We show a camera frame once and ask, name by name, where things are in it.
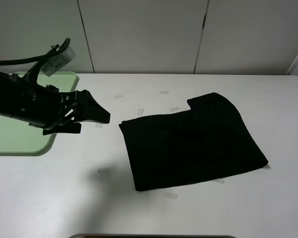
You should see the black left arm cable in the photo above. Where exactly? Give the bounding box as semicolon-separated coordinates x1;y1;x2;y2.
0;37;72;86

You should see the light green plastic tray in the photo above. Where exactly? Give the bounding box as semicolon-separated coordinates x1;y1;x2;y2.
0;72;79;156

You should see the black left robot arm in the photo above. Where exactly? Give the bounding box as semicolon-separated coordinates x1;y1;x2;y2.
0;72;110;135

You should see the black short sleeve shirt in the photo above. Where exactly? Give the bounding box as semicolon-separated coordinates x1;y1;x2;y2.
119;93;268;191

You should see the clear tape strip middle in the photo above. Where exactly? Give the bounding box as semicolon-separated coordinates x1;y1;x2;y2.
138;109;144;116

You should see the clear tape strip near centre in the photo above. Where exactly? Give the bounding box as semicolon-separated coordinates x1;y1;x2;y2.
164;192;178;199

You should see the clear tape strip right edge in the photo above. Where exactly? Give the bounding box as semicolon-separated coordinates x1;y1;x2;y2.
169;107;179;112

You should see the clear tape strip near right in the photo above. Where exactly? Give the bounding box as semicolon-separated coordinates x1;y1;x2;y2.
213;178;224;184

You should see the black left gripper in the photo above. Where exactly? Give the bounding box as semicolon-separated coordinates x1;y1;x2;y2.
14;75;110;135

